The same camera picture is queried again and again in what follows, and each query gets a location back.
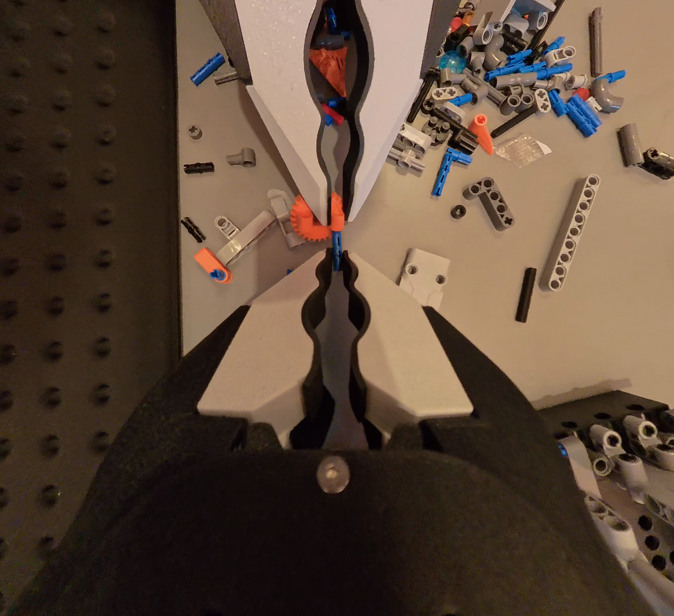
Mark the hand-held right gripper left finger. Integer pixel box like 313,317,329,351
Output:
196,250,333,443

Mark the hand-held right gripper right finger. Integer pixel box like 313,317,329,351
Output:
341,251,475,442

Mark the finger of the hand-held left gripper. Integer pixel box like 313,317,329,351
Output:
218,0,338,226
341,0,447,223

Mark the pile of small building parts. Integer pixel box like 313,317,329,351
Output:
191,0,627,198

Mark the orange toothed gear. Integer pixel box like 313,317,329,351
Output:
290,192,345,244

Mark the black flat link piece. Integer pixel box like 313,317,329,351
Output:
642,148,674,180

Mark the grey rectangular panel piece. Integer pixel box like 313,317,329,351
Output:
396,248,451,310

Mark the orange connector block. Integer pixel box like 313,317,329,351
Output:
194,248,233,285

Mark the short black axle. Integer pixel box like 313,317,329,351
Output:
515,268,538,323

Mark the light grey axle pin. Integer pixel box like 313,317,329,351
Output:
387,150,424,175

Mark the small clear sticker bag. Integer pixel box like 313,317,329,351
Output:
494,134,553,168

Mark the dark grey angled beam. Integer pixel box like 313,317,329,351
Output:
462,178,516,232

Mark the long grey holed beam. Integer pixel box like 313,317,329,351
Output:
540,174,601,292

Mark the grey partly built model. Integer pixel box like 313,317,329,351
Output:
542,390,674,616

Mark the grey tube connector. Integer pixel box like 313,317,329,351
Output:
617,124,644,167

